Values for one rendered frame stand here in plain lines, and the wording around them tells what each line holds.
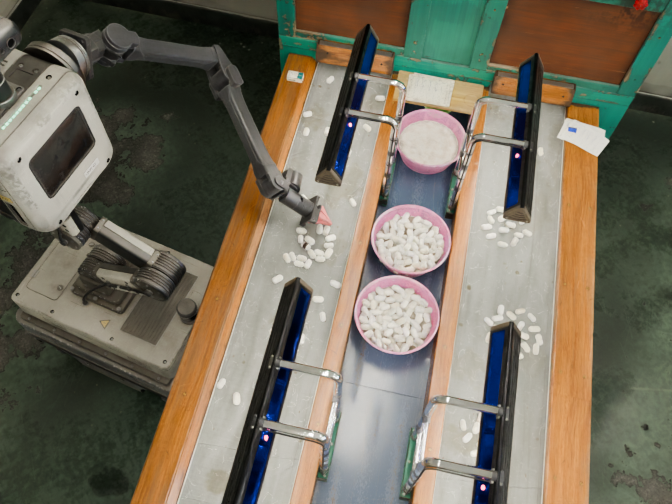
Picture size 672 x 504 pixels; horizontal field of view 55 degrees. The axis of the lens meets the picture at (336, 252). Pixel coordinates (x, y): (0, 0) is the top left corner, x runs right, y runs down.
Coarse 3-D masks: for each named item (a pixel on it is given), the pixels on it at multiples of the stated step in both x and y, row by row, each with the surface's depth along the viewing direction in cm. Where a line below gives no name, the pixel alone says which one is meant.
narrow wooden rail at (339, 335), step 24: (384, 144) 235; (384, 168) 230; (360, 216) 220; (360, 240) 216; (360, 264) 211; (336, 312) 203; (336, 336) 199; (336, 360) 195; (312, 408) 188; (312, 456) 181; (312, 480) 178
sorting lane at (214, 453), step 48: (336, 96) 249; (336, 192) 228; (288, 240) 218; (336, 240) 218; (336, 288) 209; (240, 336) 201; (240, 384) 193; (240, 432) 186; (192, 480) 180; (288, 480) 180
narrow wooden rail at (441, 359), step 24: (480, 120) 242; (480, 144) 236; (456, 216) 221; (456, 240) 216; (456, 264) 212; (456, 288) 208; (456, 312) 204; (432, 360) 200; (432, 384) 192; (432, 432) 185; (432, 456) 182; (432, 480) 179
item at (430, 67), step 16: (288, 48) 256; (304, 48) 254; (400, 64) 250; (416, 64) 248; (432, 64) 247; (448, 64) 245; (464, 80) 250; (480, 80) 249; (576, 96) 245; (592, 96) 243; (608, 96) 241; (624, 96) 240; (608, 112) 248; (624, 112) 247; (608, 128) 255
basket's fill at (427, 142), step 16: (416, 128) 243; (432, 128) 243; (448, 128) 245; (400, 144) 240; (416, 144) 240; (432, 144) 240; (448, 144) 240; (416, 160) 236; (432, 160) 237; (448, 160) 237
